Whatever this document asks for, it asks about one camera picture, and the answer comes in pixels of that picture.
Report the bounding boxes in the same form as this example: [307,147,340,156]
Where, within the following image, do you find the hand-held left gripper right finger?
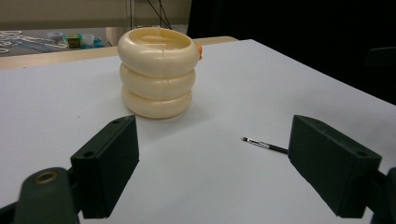
[287,114,383,219]

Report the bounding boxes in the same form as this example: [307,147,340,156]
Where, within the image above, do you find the dark object at table edge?
[364,46,396,67]

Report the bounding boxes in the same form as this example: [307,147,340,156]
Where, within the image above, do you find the clutter of small colourful items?
[0,30,106,55]

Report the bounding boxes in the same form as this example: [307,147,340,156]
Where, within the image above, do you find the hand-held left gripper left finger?
[70,114,140,219]

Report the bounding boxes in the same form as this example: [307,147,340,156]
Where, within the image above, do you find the black cables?
[146,0,173,31]

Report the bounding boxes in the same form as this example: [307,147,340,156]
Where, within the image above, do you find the cream ribbed pen holder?
[117,26,204,119]

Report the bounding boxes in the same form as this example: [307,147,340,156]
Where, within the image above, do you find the thin black makeup brush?
[241,136,290,155]

